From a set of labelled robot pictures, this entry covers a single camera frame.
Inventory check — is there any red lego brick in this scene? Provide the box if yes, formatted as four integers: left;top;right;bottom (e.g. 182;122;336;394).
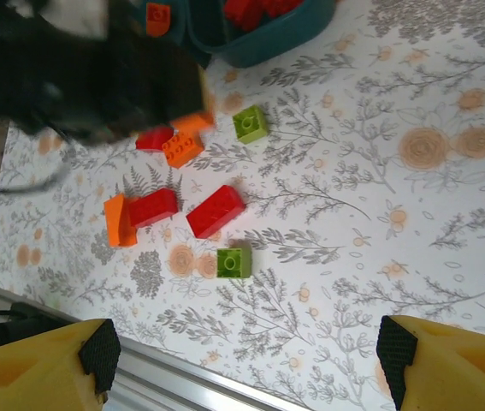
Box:
127;187;180;230
263;0;307;19
185;184;247;240
134;126;174;153
223;0;269;33

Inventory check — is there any teal plastic container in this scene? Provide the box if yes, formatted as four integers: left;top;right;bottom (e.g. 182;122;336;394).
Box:
186;0;337;69
141;0;192;48

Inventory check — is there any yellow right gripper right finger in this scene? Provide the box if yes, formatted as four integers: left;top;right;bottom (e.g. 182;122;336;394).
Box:
376;315;485;411

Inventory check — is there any orange lego brick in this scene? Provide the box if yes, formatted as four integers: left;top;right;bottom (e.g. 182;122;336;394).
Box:
171;110;217;132
103;192;139;248
145;2;174;39
161;130;205;169

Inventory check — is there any dark object under table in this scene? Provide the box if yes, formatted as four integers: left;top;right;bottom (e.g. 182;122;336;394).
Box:
0;301;76;356

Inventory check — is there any green lego brick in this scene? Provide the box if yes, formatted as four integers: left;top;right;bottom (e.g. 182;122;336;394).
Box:
231;104;269;145
216;247;254;279

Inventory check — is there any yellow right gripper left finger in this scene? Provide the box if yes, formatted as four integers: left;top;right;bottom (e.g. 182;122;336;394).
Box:
0;319;122;411

